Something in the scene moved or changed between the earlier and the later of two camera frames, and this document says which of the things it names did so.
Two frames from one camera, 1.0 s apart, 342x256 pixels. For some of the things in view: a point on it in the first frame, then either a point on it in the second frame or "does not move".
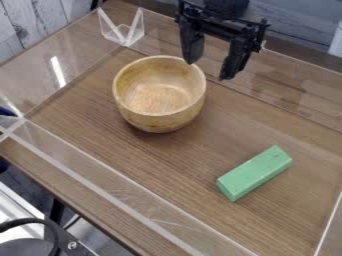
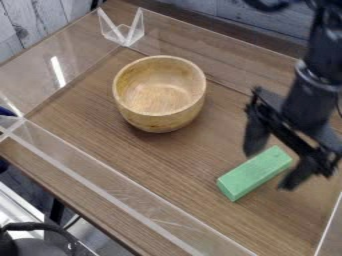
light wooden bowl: (157, 92) does not move
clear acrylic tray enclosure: (235, 156) does not move
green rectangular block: (253, 172) does not move
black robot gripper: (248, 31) to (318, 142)
